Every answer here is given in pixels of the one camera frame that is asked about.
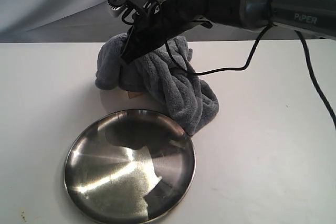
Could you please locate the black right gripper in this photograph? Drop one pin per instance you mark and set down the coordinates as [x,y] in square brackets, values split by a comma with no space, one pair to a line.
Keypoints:
[172,18]

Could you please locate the grey fluffy towel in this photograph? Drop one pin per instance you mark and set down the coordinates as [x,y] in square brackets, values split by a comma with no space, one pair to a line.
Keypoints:
[187,99]

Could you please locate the wooden cube block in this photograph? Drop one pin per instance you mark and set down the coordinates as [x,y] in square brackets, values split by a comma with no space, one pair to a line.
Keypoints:
[132,95]

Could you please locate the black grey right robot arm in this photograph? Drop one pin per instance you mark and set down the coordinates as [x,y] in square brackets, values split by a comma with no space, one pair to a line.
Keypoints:
[316,17]

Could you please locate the grey backdrop curtain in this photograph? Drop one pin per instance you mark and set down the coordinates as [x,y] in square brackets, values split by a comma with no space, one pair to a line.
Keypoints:
[82,21]

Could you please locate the round stainless steel plate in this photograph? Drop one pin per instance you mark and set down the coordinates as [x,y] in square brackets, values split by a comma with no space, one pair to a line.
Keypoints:
[131,166]

